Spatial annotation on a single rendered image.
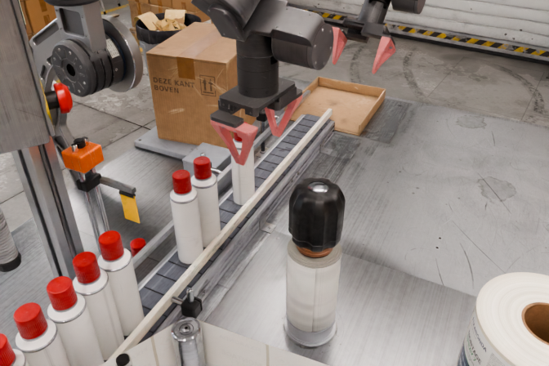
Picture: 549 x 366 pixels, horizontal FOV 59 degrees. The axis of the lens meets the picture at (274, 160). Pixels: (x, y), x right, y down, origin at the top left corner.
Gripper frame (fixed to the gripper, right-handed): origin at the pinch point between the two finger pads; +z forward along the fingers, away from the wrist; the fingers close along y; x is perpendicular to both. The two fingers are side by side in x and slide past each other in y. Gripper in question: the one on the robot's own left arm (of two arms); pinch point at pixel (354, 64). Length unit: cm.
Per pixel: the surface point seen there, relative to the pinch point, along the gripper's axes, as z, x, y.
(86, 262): 51, -48, -10
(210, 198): 38.2, -20.8, -10.5
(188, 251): 50, -20, -11
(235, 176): 33.0, -6.6, -14.9
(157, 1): -81, 224, -286
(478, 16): -169, 343, -36
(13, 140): 36, -64, -11
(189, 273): 52, -23, -8
